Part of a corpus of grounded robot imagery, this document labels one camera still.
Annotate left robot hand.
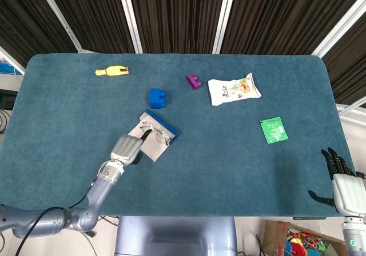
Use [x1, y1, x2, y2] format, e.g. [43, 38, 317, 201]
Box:
[110, 129, 154, 167]

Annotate purple toy brick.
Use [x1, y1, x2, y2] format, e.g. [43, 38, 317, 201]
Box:
[186, 74, 202, 91]

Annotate white snack bag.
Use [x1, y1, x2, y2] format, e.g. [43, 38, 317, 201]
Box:
[208, 73, 262, 106]

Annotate blue glasses case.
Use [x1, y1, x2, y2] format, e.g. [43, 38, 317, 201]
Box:
[125, 109, 180, 162]

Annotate dark brown pleated curtain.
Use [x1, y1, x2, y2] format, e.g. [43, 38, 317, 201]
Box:
[220, 0, 366, 55]
[0, 0, 78, 68]
[322, 10, 366, 108]
[127, 0, 228, 54]
[42, 0, 136, 54]

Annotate black box device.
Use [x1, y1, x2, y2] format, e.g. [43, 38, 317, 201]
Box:
[0, 89, 18, 110]

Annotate blue-grey robot torso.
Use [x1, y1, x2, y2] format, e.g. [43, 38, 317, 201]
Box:
[114, 215, 238, 256]

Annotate white aluminium frame post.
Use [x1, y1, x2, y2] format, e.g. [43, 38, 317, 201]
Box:
[311, 0, 366, 58]
[0, 46, 26, 75]
[34, 0, 84, 54]
[211, 0, 238, 54]
[336, 95, 366, 125]
[116, 0, 144, 54]

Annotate green sachet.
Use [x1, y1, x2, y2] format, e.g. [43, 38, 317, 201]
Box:
[259, 117, 289, 145]

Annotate black floor cable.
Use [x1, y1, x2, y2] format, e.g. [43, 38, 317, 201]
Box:
[79, 215, 120, 256]
[0, 109, 9, 134]

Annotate wire-rimmed eyeglasses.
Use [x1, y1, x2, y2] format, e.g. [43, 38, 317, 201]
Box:
[140, 121, 173, 146]

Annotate cardboard box of toys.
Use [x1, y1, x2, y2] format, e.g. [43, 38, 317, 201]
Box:
[262, 220, 347, 256]

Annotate blue toy brick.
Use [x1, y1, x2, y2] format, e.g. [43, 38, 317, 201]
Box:
[149, 87, 168, 110]

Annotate yellow rubber chicken toy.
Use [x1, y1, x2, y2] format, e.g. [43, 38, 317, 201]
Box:
[94, 65, 130, 77]

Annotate teal table cloth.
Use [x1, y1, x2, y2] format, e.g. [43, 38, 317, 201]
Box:
[0, 53, 357, 217]

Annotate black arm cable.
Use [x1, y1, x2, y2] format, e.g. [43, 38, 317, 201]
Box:
[14, 178, 98, 256]

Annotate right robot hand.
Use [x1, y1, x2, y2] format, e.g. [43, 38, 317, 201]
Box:
[308, 147, 366, 218]

